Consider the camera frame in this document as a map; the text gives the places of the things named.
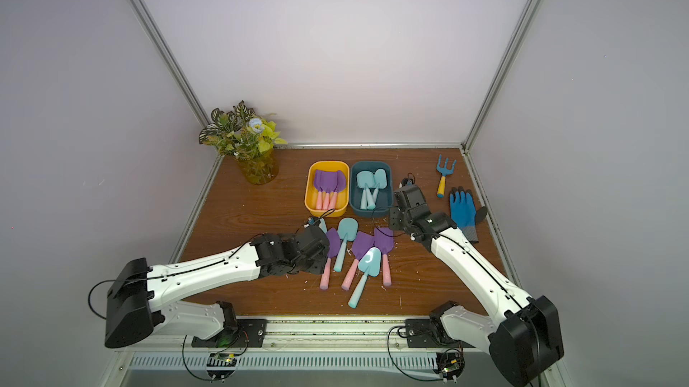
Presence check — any left circuit board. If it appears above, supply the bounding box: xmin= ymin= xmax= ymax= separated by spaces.
xmin=206 ymin=353 xmax=239 ymax=382

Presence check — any teal shovel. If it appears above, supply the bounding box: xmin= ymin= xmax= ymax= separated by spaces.
xmin=348 ymin=247 xmax=382 ymax=309
xmin=319 ymin=218 xmax=328 ymax=234
xmin=356 ymin=171 xmax=375 ymax=210
xmin=364 ymin=171 xmax=375 ymax=210
xmin=334 ymin=218 xmax=359 ymax=272

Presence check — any blue yellow garden rake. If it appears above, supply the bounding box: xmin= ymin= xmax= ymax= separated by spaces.
xmin=436 ymin=155 xmax=457 ymax=199

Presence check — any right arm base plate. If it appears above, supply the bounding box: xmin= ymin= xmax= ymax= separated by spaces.
xmin=400 ymin=318 xmax=472 ymax=349

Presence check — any dark teal storage box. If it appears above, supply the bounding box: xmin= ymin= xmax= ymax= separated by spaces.
xmin=349 ymin=161 xmax=394 ymax=218

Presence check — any right circuit board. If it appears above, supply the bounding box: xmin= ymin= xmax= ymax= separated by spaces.
xmin=435 ymin=349 xmax=466 ymax=383

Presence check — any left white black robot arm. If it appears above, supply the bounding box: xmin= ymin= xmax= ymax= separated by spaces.
xmin=104 ymin=225 xmax=329 ymax=349

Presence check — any purple shovel pink handle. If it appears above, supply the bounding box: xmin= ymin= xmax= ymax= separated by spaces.
xmin=341 ymin=232 xmax=374 ymax=291
xmin=374 ymin=227 xmax=395 ymax=288
xmin=319 ymin=228 xmax=341 ymax=290
xmin=319 ymin=171 xmax=337 ymax=210
xmin=328 ymin=171 xmax=346 ymax=209
xmin=314 ymin=170 xmax=322 ymax=210

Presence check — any teal shovel eleventh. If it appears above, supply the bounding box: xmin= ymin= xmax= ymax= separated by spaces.
xmin=371 ymin=168 xmax=388 ymax=206

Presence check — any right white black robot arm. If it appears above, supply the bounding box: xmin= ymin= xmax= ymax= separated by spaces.
xmin=389 ymin=185 xmax=564 ymax=386

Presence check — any aluminium front rail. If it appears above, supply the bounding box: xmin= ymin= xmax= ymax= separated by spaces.
xmin=115 ymin=314 xmax=558 ymax=355

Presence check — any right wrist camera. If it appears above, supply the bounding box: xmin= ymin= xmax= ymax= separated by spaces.
xmin=399 ymin=173 xmax=416 ymax=188

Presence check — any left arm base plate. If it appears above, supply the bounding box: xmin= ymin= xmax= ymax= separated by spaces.
xmin=191 ymin=318 xmax=267 ymax=349

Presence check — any circuit board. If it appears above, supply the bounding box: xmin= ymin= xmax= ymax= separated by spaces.
xmin=206 ymin=353 xmax=239 ymax=382
xmin=435 ymin=349 xmax=466 ymax=383

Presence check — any blue grey garden glove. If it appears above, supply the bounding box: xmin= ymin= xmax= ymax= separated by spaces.
xmin=449 ymin=187 xmax=488 ymax=243

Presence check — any yellow plastic storage box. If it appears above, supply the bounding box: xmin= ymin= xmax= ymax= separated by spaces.
xmin=304 ymin=160 xmax=350 ymax=218

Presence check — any potted green plant vase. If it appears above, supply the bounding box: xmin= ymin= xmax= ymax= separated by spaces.
xmin=198 ymin=101 xmax=287 ymax=185

